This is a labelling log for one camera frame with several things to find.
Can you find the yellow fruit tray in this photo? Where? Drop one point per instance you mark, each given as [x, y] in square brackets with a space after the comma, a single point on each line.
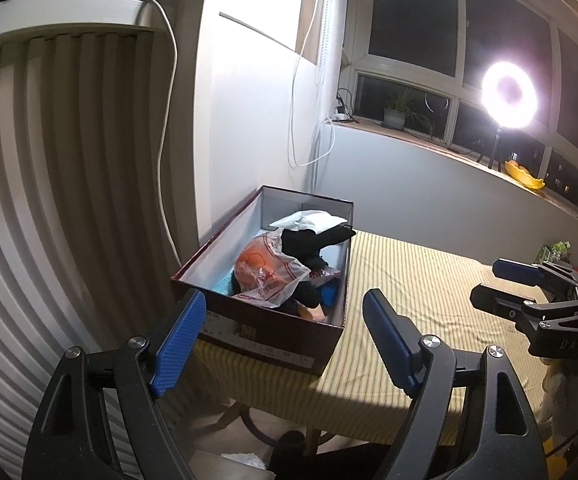
[524, 178]

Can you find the ribbed radiator cover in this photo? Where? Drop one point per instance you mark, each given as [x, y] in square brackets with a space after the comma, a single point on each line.
[44, 185]

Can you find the wooden table leg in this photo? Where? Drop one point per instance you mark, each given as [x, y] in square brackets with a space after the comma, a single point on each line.
[313, 440]

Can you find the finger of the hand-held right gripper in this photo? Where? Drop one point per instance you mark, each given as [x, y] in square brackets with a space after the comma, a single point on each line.
[516, 270]
[499, 300]

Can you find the white shelf board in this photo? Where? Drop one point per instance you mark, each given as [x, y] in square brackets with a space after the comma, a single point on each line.
[59, 17]

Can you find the person's right hand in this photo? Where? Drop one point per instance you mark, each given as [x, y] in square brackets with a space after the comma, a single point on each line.
[564, 390]

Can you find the black fleece mitten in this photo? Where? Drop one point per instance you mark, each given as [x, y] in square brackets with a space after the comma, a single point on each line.
[306, 295]

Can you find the yellow striped tablecloth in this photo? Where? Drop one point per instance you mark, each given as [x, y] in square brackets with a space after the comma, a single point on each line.
[419, 270]

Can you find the potted plant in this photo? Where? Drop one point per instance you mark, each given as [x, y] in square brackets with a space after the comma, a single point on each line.
[394, 119]

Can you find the dark red cardboard box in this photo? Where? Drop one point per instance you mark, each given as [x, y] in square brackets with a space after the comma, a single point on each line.
[269, 345]

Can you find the black tripod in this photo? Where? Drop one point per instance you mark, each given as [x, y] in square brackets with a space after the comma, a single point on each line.
[496, 145]

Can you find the white plastic packet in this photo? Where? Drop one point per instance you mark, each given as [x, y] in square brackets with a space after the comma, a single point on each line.
[309, 221]

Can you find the white power strip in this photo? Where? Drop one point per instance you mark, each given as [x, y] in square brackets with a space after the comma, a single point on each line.
[340, 117]

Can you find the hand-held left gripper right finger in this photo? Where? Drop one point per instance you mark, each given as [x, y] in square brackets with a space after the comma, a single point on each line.
[389, 340]

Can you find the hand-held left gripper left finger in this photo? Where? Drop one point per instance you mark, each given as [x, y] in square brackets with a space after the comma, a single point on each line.
[176, 345]

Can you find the orange item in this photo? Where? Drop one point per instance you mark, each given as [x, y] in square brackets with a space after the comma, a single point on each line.
[264, 270]

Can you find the white window frame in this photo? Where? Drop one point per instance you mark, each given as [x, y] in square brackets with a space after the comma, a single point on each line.
[404, 71]

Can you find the black knit beanie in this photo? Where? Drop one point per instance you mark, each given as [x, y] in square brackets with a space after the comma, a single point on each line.
[329, 237]

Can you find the green packet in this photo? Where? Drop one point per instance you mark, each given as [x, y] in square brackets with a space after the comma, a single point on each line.
[551, 252]

